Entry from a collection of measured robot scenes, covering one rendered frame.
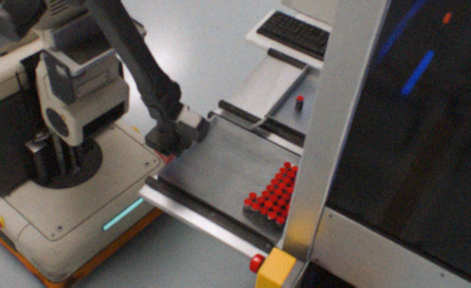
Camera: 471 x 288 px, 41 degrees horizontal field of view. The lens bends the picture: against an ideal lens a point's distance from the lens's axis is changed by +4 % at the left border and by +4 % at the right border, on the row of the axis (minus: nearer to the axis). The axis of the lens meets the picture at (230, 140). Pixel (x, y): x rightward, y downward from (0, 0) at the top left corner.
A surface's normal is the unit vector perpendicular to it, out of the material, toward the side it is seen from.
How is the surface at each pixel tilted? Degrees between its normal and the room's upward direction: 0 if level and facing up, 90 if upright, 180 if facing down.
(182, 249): 0
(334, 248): 90
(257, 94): 0
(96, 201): 0
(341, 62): 90
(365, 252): 90
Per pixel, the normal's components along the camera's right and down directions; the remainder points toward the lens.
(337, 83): -0.53, 0.61
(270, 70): 0.06, -0.67
